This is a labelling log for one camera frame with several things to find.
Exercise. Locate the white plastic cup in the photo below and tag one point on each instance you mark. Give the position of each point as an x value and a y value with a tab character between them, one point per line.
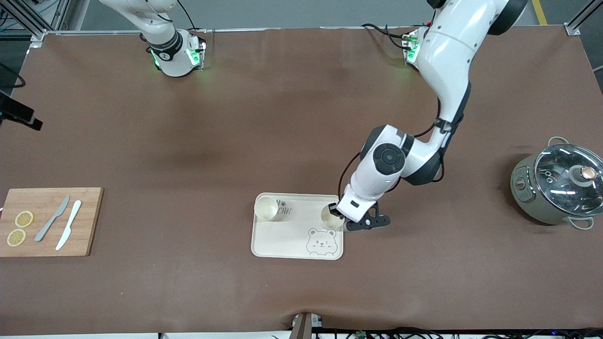
266	209
330	221

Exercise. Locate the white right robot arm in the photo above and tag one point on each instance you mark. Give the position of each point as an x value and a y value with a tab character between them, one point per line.
169	52

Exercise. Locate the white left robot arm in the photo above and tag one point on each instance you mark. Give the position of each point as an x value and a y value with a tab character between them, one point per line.
443	56

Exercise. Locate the cream tray with bear print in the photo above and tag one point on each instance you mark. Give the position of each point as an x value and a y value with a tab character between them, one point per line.
292	238

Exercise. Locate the lemon slice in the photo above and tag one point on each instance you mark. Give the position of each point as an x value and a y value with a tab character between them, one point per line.
24	219
16	238

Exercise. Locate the grey plastic knife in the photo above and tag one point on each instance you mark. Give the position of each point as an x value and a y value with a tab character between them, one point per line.
49	223

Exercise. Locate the white plastic knife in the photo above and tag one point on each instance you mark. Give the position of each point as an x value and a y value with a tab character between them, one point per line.
68	226

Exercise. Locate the bamboo cutting board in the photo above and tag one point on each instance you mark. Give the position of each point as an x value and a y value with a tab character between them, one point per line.
89	221

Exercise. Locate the brown table cover mat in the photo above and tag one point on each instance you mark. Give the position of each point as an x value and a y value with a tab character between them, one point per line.
235	117

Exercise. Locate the grey-green electric cooking pot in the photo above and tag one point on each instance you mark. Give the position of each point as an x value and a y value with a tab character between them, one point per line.
525	193

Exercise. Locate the glass pot lid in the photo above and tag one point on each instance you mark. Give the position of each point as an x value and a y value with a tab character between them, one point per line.
560	183

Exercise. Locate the aluminium frame post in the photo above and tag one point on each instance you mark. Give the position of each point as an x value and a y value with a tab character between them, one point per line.
33	23
572	29

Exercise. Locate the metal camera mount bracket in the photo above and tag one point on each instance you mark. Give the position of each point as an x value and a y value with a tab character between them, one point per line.
301	327

